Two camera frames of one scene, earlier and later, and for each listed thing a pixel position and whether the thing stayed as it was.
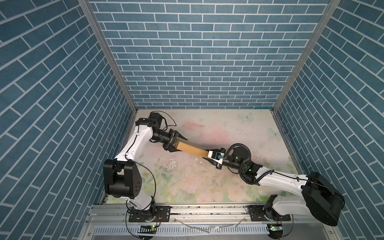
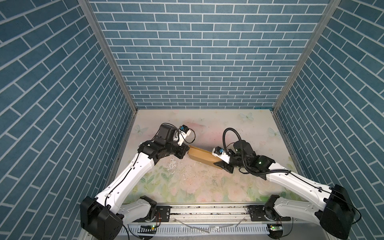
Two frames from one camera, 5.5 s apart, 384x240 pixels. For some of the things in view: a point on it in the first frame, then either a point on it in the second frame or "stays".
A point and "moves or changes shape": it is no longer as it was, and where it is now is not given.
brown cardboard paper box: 188,148 moves or changes shape
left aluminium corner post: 94,24 stays
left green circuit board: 148,229 stays
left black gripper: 168,146 to 183,149
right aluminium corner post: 331,7 stays
